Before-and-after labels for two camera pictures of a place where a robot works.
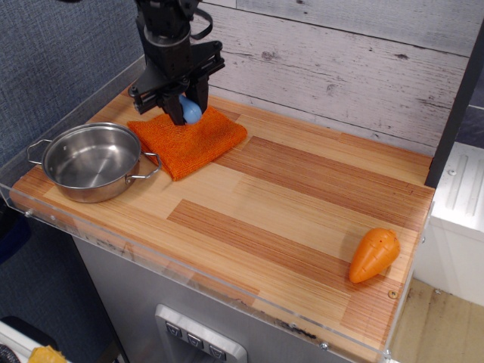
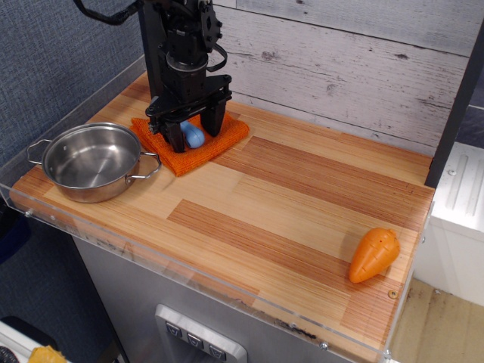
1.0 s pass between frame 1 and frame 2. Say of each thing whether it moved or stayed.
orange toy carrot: stayed
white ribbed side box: stayed
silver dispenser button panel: stayed
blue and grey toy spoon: moved
